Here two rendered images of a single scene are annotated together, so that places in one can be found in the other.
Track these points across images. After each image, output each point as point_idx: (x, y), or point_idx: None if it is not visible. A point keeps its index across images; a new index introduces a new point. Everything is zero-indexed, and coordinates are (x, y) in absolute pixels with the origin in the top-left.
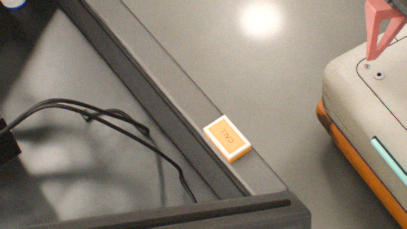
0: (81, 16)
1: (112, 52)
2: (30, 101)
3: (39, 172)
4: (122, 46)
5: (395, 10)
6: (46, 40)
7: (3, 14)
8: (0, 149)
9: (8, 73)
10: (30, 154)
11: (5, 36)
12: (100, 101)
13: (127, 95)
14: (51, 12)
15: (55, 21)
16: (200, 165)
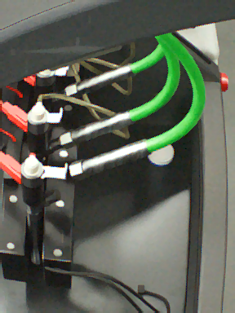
0: (196, 213)
1: (194, 258)
2: (108, 252)
3: (77, 304)
4: (199, 264)
5: None
6: (158, 210)
7: (141, 163)
8: (55, 277)
9: (108, 217)
10: (78, 288)
11: (129, 183)
12: (159, 286)
13: (181, 293)
14: (179, 188)
15: (177, 198)
16: None
